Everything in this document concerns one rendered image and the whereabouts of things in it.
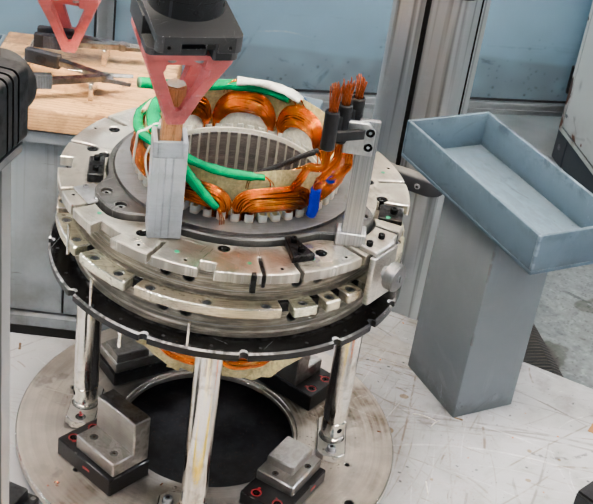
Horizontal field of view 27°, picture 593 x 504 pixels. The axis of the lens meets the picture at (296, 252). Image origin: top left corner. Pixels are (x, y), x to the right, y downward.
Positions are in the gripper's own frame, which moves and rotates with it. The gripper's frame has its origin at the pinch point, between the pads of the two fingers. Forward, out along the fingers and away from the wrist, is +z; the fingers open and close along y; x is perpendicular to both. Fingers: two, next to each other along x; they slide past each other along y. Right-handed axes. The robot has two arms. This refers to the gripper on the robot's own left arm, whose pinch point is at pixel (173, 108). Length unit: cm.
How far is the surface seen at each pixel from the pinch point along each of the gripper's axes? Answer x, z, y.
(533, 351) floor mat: 119, 129, -99
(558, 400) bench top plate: 51, 43, -5
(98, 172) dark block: -3.9, 11.2, -7.6
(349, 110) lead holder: 13.3, -1.9, 3.5
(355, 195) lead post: 15.1, 5.9, 4.3
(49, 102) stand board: -5.1, 17.3, -28.9
